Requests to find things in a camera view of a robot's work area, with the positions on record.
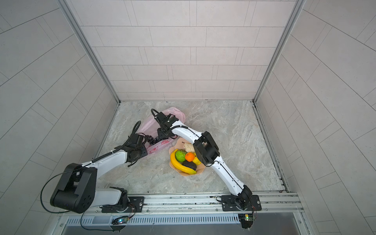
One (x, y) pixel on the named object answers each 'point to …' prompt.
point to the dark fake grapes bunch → (151, 140)
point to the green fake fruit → (180, 155)
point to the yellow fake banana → (178, 166)
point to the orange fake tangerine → (189, 156)
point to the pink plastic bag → (150, 127)
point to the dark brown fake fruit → (189, 164)
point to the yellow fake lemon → (196, 160)
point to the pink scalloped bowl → (178, 144)
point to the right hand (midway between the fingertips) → (162, 135)
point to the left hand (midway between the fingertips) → (147, 149)
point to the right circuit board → (246, 220)
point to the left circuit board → (120, 220)
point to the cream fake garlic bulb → (189, 147)
